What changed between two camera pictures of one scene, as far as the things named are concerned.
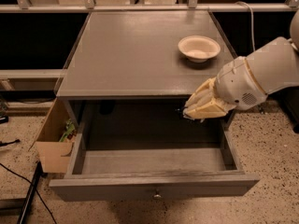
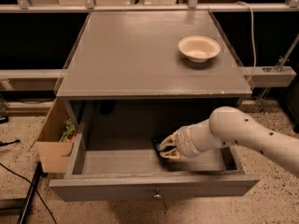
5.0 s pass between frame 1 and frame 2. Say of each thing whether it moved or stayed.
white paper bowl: stayed
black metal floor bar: stayed
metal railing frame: stayed
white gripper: moved
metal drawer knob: stayed
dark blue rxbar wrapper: moved
